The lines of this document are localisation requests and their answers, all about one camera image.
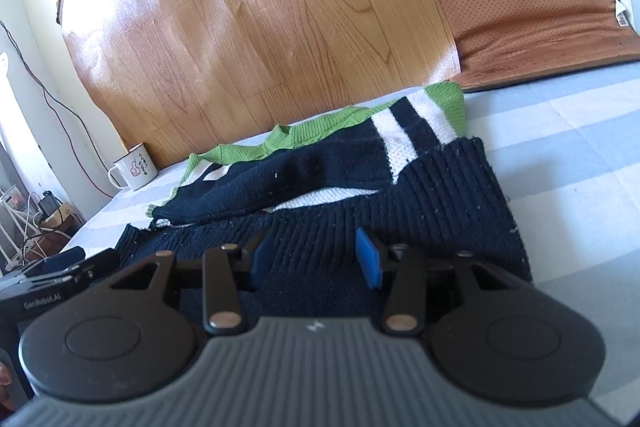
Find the person's left hand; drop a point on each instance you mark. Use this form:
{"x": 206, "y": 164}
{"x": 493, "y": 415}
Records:
{"x": 6, "y": 387}

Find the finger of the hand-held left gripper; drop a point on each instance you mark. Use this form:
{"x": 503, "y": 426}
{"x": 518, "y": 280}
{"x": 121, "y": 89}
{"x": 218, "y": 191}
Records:
{"x": 62, "y": 259}
{"x": 100, "y": 264}

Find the green navy white knit sweater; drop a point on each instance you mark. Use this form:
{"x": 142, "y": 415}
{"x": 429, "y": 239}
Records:
{"x": 425, "y": 187}

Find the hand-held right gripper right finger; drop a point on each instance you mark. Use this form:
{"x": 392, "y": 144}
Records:
{"x": 369, "y": 259}

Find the black power adapter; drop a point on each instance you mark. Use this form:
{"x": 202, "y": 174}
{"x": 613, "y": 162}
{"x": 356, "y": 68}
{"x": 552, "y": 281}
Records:
{"x": 50, "y": 203}

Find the white enamel mug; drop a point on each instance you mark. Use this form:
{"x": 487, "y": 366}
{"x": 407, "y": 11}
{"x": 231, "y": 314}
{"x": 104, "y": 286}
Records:
{"x": 135, "y": 169}

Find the wood pattern board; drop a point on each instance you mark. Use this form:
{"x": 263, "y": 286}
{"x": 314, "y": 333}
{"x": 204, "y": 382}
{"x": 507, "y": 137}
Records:
{"x": 250, "y": 32}

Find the striped light blue bed sheet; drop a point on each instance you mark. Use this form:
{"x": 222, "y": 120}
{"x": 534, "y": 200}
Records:
{"x": 575, "y": 147}

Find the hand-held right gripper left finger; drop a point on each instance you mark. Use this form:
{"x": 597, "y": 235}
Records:
{"x": 261, "y": 259}

